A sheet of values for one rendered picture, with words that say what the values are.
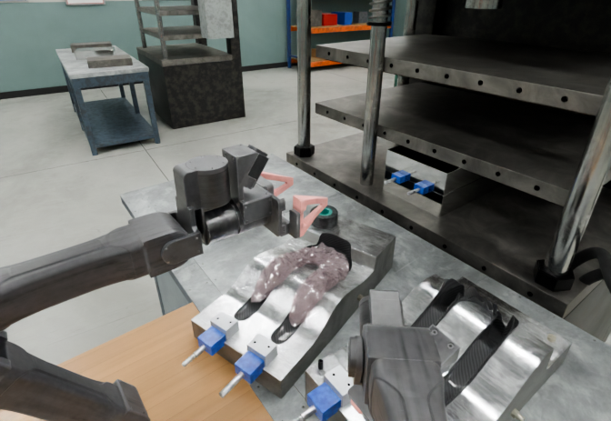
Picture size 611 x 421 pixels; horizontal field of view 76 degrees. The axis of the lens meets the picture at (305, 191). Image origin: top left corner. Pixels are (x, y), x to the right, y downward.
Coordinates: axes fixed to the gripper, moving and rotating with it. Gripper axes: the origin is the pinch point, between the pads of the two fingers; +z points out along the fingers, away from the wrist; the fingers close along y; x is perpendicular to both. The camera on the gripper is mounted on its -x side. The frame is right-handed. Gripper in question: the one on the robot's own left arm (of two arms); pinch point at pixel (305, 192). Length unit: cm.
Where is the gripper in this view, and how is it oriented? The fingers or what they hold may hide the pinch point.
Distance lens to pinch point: 68.2
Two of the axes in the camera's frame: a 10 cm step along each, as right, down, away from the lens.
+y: -6.1, -3.7, 7.0
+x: -0.2, 8.9, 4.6
